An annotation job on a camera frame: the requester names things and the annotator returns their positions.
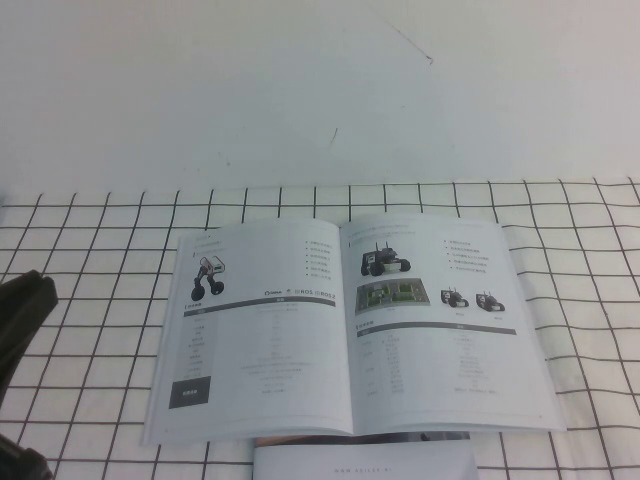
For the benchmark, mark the white black-grid checkered tablecloth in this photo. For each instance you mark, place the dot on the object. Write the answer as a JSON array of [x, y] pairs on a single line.
[[90, 250]]

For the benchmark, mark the white closed booklet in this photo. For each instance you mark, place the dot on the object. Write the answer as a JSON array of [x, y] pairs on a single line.
[[365, 462]]

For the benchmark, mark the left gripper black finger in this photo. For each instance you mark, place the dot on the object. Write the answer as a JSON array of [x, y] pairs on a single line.
[[30, 330], [15, 300]]

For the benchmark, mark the white product catalog book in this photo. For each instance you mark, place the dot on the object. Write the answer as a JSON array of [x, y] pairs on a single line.
[[300, 350]]

